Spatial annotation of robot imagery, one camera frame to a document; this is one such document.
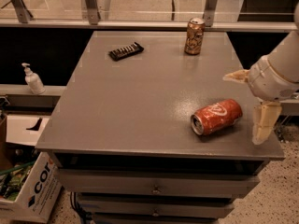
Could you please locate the grey drawer cabinet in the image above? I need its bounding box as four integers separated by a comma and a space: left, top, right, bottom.
37, 31, 283, 224

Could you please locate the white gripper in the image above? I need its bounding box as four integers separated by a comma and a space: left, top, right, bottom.
222, 55, 299, 145

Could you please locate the red coke can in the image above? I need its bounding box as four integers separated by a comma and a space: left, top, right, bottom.
191, 99, 243, 135

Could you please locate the white pump bottle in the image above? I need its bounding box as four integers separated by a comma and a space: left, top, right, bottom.
21, 63, 45, 94

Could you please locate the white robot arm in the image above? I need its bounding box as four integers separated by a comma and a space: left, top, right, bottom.
223, 4, 299, 145

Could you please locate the black chocolate bar package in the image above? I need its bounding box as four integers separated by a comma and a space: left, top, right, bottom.
108, 42, 144, 62

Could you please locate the metal railing frame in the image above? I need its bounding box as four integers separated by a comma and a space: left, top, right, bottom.
1, 0, 298, 33

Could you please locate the white cardboard box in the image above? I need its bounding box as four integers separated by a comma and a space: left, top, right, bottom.
0, 152, 62, 223

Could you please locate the black cable bundle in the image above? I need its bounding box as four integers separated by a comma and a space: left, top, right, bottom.
69, 191, 93, 224

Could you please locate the gold soda can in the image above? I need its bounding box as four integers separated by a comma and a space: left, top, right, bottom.
184, 18, 206, 55

